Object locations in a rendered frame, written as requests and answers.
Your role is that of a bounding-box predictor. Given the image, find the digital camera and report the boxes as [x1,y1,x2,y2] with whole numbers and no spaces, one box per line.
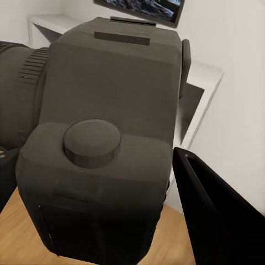
[0,16,191,265]

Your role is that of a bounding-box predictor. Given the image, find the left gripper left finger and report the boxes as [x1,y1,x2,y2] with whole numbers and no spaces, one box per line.
[0,147,22,213]

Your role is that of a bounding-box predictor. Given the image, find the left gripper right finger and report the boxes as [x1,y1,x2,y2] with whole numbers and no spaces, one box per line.
[172,147,265,265]

